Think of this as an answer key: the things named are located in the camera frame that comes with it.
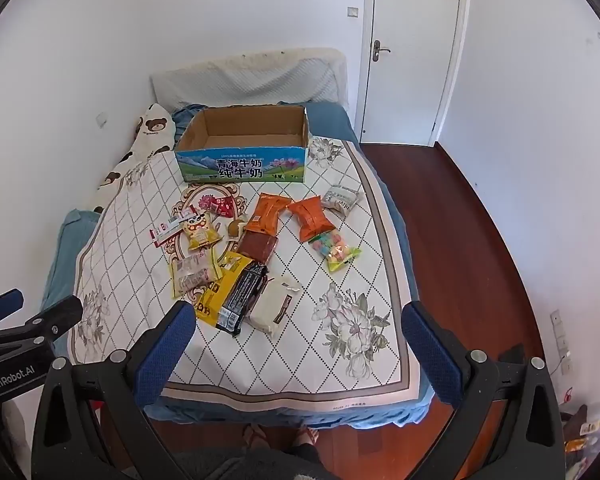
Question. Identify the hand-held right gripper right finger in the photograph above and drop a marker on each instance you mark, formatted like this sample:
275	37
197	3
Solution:
430	345

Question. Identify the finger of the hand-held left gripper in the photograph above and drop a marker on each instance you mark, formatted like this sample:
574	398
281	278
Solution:
55	317
2	306

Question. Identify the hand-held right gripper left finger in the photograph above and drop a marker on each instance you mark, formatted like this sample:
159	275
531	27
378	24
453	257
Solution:
165	350

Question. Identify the small red snack packet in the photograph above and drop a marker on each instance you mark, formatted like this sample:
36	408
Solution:
221	206

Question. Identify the orange snack packet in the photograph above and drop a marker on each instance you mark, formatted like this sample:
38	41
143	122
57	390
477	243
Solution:
266	215
310	220

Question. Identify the printed cardboard milk box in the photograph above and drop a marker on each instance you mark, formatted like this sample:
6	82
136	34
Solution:
240	165

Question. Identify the yellow black snack packet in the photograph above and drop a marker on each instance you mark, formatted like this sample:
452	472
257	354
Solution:
207	305

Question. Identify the pink clear snack packet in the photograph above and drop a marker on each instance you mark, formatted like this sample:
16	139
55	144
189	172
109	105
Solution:
195	275

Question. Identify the yellow panda snack packet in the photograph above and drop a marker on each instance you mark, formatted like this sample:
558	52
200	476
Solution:
200	232

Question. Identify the red white stick packet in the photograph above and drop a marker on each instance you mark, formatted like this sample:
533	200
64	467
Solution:
172	227

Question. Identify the person's left foot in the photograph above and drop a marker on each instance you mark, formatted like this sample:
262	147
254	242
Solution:
256	437

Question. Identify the person's foot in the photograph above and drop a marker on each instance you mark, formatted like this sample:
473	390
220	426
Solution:
307	442
256	437

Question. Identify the colourful candy bag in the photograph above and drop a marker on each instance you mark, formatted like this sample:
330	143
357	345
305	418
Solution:
335	250

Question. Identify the brown snack packet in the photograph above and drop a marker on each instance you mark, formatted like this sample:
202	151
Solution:
257	247

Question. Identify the round brown pastry packet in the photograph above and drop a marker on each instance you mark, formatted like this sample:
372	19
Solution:
236	229

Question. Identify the person's grey clothing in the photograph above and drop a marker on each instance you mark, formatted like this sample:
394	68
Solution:
250	467

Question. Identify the white diamond-pattern printed blanket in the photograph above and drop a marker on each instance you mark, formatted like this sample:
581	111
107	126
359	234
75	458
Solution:
300	280

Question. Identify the person's right foot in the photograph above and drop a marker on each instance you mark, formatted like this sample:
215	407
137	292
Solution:
307	442

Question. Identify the white grey snack packet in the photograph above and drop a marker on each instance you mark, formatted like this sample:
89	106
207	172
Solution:
342	200

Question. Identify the colourful packet pile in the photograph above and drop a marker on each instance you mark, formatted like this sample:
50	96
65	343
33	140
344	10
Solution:
585	430

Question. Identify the white bear-print pillow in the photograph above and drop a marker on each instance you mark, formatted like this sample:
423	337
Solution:
152	130

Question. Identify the blue bed sheet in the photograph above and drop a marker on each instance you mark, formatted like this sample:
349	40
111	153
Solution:
340	120

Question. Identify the white quilted headboard cushion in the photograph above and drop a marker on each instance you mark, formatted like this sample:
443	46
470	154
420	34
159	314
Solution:
250	75

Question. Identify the white door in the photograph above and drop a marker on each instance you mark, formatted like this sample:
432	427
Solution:
410	50

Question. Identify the white wall socket strip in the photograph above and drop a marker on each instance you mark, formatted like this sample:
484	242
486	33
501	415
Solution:
560	332

